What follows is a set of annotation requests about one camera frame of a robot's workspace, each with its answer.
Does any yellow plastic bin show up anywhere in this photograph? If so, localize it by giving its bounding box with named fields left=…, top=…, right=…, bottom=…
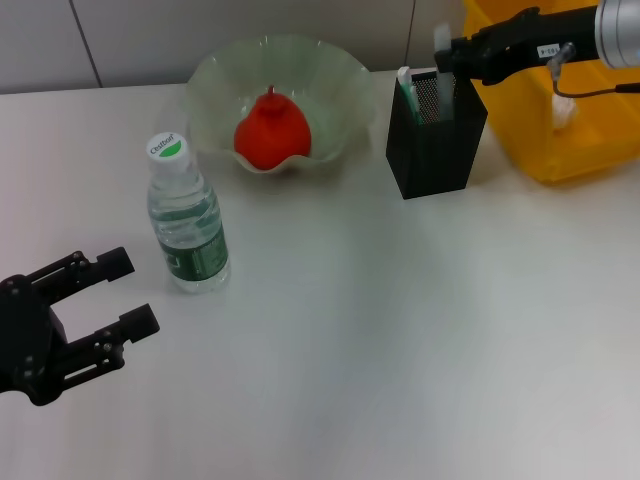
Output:
left=458, top=0, right=640, bottom=187

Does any white paper ball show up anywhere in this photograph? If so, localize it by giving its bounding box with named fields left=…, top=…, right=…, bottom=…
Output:
left=551, top=93, right=577, bottom=131

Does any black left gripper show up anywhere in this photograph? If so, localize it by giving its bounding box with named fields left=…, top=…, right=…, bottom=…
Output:
left=0, top=246, right=161, bottom=407

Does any grey marker pen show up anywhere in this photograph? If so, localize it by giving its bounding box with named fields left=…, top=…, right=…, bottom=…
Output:
left=432, top=23, right=455, bottom=123

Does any clear green-label water bottle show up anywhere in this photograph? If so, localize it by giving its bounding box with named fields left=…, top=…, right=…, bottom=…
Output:
left=144, top=130, right=233, bottom=295

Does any red-orange toy orange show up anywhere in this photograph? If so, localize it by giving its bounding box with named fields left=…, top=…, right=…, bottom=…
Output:
left=233, top=84, right=314, bottom=171

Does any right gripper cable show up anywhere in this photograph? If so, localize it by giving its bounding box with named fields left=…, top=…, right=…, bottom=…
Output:
left=544, top=42, right=640, bottom=99

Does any black mesh pen holder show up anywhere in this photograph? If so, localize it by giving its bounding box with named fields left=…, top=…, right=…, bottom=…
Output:
left=384, top=66, right=489, bottom=201

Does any green glass fruit plate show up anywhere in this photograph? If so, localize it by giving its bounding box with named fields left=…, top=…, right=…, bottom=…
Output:
left=183, top=33, right=377, bottom=177

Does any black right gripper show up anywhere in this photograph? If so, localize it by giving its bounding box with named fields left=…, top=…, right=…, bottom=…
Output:
left=433, top=3, right=605, bottom=86

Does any green pen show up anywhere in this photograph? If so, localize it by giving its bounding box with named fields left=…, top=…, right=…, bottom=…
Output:
left=397, top=66, right=424, bottom=126

